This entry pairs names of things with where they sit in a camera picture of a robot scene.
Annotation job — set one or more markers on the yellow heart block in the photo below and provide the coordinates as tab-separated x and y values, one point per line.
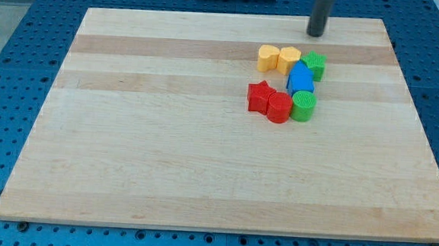
267	58

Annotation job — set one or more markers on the red star block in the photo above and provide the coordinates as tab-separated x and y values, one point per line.
258	96

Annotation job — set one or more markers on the red cylinder block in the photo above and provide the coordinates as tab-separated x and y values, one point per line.
279	107

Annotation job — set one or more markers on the wooden board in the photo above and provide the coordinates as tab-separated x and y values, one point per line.
146	126

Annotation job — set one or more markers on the green cylinder block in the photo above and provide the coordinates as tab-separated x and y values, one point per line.
304	103

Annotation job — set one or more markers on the blue house-shaped block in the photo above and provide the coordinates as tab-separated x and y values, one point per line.
300	79

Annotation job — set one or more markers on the yellow pentagon block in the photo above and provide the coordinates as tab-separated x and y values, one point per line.
287	59

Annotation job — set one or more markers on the green star block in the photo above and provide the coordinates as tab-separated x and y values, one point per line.
316	62

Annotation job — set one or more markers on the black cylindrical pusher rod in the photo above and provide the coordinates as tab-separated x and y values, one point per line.
318	19

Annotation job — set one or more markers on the blue perforated table plate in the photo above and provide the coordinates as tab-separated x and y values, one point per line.
33	54

